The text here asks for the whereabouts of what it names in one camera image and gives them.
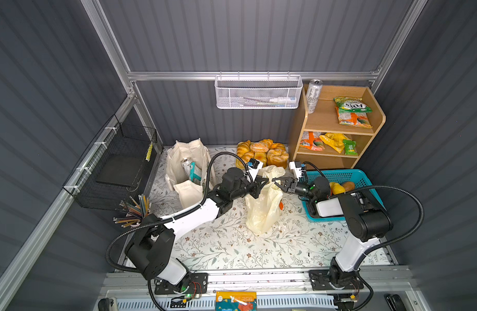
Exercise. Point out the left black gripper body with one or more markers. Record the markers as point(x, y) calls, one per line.
point(244, 188)

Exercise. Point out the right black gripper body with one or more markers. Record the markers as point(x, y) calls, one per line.
point(302, 190)

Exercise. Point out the yellow translucent plastic bag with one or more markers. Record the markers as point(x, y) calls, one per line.
point(265, 211)

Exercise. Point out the teal snack packet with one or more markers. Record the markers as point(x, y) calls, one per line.
point(195, 173)

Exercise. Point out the cream canvas tote bag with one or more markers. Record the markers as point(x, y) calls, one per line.
point(178, 180)

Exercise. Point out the white Monster energy can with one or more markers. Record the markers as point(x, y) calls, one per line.
point(188, 165)

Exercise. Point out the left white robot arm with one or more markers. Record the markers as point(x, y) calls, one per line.
point(150, 249)

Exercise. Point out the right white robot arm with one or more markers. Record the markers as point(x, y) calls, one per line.
point(366, 219)

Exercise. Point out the brown toy potato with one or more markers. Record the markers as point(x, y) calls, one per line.
point(349, 186)

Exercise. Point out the croissant bread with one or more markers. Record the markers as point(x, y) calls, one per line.
point(244, 151)

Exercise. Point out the teal plastic basket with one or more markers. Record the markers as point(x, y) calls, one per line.
point(358, 177)

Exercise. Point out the square yellow bread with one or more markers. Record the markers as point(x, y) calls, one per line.
point(262, 157)

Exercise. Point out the sugared round bun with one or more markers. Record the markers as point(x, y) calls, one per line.
point(259, 147)

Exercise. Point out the orange red snack packet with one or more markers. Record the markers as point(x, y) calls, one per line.
point(311, 141)

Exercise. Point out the yellow snack packet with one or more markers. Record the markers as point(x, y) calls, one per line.
point(334, 140)

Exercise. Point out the small green snack packet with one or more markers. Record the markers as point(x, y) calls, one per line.
point(350, 147)

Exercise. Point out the wooden shelf unit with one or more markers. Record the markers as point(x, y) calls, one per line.
point(324, 120)

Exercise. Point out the orange snack bag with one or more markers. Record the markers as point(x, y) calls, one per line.
point(353, 119)

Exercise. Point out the green snack bag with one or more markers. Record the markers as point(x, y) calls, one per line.
point(352, 105)

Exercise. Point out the toothpaste tube in basket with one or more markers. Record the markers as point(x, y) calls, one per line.
point(282, 101)

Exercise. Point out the rear silver drink can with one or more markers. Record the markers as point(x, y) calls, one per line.
point(313, 94)

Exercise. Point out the bundle of pencils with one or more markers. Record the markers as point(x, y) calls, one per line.
point(133, 211)

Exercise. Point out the colourful box at front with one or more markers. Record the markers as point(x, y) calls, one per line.
point(236, 301)

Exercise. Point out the white wire wall basket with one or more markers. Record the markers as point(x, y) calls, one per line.
point(230, 90)

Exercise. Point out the black wire wall basket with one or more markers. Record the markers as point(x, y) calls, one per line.
point(117, 168)

